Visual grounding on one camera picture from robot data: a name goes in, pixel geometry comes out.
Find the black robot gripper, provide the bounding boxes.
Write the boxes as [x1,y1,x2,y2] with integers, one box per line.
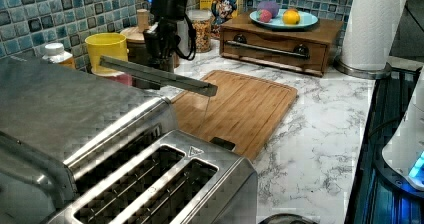
[143,0,194,68]

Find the silver toaster oven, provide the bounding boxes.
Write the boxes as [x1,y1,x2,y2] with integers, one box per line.
[0,57,177,224]

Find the dark canister with wooden lid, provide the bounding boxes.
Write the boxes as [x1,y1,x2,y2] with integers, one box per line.
[121,9,153,67]

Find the cereal jar with clear lid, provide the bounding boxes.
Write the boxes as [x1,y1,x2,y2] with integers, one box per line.
[188,10,212,53]

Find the yellow mug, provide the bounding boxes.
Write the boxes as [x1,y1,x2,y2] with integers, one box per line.
[85,33,128,76]

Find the yellow cereal box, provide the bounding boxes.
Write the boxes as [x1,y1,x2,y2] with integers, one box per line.
[200,0,243,39]

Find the red toy strawberry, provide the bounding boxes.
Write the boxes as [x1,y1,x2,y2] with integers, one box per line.
[257,9,272,23]

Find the white-capped amber bottle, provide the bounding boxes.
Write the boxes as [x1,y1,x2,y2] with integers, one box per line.
[42,43,75,69]

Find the bamboo cutting board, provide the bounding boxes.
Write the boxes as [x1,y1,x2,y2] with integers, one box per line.
[172,70,297,160]

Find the purple plush toy fruit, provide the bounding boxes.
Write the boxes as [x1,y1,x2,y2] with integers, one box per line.
[257,1,279,18]

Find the toy orange fruit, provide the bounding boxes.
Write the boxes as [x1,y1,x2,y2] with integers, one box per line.
[282,9,300,25]

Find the silver two-slot toaster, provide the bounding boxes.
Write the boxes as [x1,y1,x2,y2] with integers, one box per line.
[39,129,259,224]

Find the wooden drawer box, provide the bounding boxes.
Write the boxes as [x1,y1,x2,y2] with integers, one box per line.
[219,12,343,77]

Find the light blue plate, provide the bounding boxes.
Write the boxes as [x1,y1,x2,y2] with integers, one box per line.
[249,9,318,30]

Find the white paper towel roll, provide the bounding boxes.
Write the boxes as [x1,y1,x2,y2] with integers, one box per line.
[334,0,406,80]

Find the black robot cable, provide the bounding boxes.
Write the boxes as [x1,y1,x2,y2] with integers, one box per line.
[174,13,198,62]

